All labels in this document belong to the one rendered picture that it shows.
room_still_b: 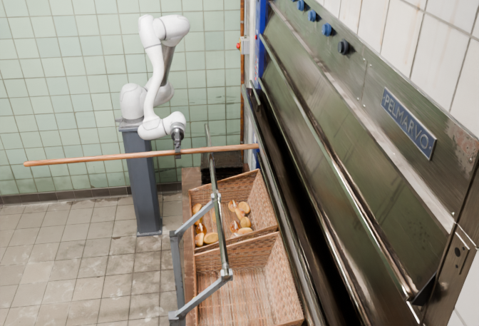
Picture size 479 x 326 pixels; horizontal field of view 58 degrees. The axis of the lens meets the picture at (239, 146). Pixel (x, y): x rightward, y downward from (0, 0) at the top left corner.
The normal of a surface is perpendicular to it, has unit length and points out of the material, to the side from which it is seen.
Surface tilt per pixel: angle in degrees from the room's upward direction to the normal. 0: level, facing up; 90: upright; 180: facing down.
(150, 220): 90
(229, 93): 90
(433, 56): 90
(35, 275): 0
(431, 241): 70
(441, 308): 90
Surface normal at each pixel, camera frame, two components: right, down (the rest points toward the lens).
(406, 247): -0.93, -0.22
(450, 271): -0.99, 0.07
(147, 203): 0.14, 0.52
